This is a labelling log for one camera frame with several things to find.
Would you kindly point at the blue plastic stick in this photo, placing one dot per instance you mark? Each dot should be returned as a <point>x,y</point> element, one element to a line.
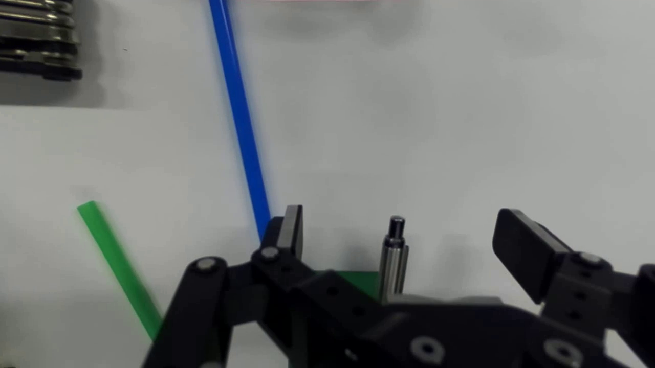
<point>238,114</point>

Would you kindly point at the black folding multi-tool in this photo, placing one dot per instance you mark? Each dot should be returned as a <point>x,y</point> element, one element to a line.
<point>34,40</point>

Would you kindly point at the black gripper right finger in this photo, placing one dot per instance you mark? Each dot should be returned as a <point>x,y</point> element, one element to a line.
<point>539,258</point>

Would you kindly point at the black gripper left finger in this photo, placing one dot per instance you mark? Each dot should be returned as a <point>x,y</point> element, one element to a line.
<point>205,306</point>

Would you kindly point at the black and silver pen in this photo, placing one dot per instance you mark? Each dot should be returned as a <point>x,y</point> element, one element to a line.
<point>394,261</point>

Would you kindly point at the green plastic stick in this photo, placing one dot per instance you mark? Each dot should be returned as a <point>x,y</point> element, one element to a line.
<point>123,272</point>

